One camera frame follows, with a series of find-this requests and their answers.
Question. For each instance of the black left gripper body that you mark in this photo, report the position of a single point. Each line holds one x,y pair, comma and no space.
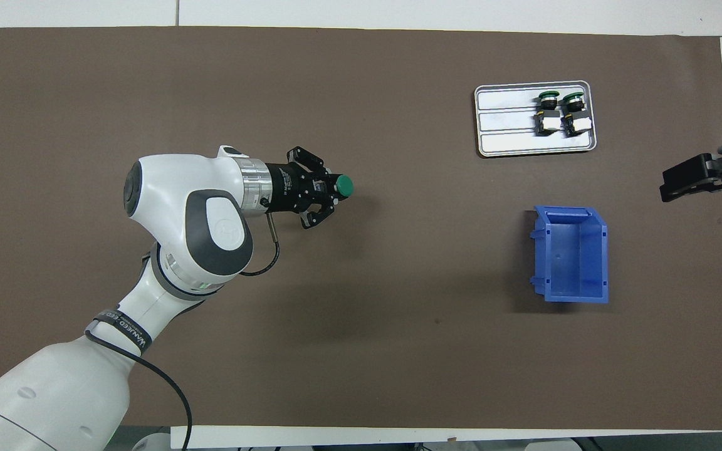
286,188

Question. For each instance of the green push button switch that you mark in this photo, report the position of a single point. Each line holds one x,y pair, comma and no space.
575,116
344,186
548,116

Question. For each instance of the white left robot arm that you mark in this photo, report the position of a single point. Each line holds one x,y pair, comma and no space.
167,207

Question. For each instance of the blue plastic storage bin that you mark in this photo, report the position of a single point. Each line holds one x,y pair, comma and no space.
574,257

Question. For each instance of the brown paper table mat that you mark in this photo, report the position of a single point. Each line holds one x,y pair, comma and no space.
398,351

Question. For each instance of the grey metal tray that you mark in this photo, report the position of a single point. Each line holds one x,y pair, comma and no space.
505,134

